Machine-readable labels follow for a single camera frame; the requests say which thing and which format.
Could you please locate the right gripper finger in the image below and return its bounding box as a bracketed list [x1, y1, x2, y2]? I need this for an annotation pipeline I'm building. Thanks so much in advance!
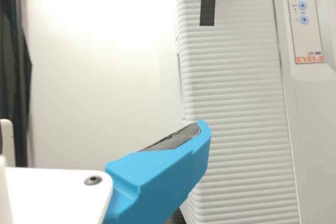
[103, 119, 213, 224]

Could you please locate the incubator door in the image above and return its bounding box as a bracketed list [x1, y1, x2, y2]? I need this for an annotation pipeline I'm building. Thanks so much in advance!
[174, 0, 336, 224]

